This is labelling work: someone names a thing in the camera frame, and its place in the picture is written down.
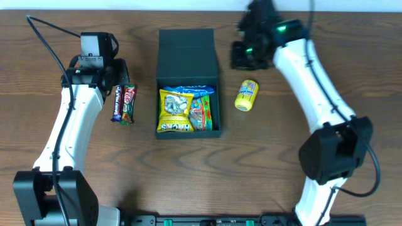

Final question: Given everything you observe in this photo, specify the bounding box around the purple Dairy Milk bar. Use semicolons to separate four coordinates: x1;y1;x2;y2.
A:
111;85;124;122

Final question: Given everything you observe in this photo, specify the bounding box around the yellow Mentos bottle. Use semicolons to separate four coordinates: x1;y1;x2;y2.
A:
234;80;259;111

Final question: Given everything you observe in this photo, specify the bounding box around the red green chocolate bar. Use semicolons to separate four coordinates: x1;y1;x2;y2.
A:
121;85;136;124

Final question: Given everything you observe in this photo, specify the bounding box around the blue Oreo cookie pack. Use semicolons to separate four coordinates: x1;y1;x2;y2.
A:
163;85;215;99

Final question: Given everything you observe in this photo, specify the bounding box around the dark green gift box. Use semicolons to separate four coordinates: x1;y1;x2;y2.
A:
155;28;222;140

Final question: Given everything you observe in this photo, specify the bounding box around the Haribo gummy bag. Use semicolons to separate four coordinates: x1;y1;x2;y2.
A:
188;95;212;131

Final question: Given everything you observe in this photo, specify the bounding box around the yellow Hacks candy bag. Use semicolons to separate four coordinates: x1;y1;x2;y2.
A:
156;89;194;133

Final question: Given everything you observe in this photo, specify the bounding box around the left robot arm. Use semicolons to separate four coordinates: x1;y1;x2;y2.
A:
13;32;129;225

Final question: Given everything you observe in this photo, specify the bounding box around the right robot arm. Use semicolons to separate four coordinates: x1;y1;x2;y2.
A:
231;0;372;225

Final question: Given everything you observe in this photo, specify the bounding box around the left black cable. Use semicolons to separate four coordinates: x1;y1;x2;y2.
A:
25;14;82;226

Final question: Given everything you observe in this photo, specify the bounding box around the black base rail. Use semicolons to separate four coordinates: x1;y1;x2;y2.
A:
119;214;367;226

